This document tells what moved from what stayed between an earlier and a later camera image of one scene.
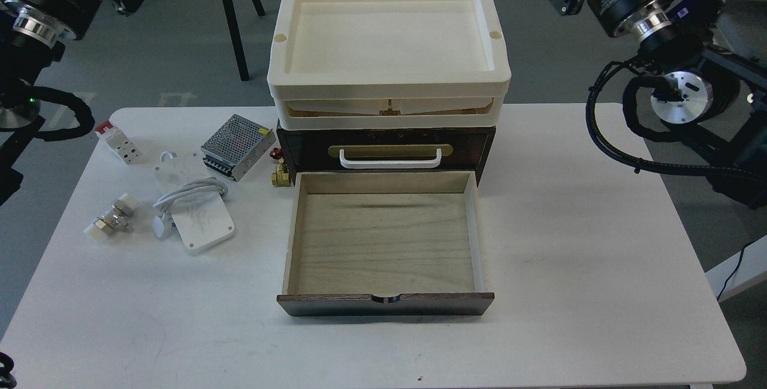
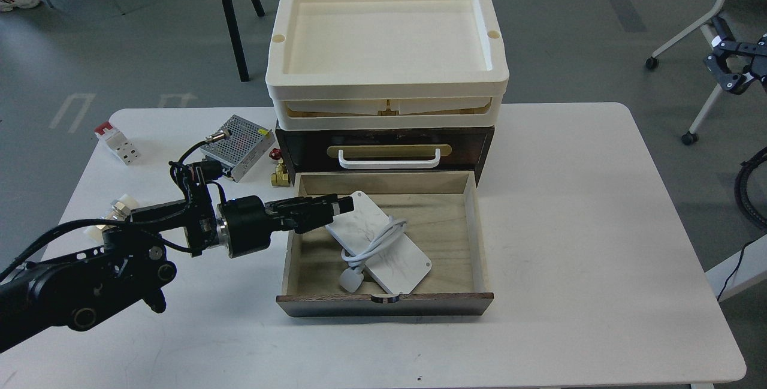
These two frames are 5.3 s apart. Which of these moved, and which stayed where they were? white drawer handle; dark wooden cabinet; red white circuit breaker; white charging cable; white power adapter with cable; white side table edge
Moved: white power adapter with cable; white charging cable
Stayed: red white circuit breaker; white side table edge; dark wooden cabinet; white drawer handle
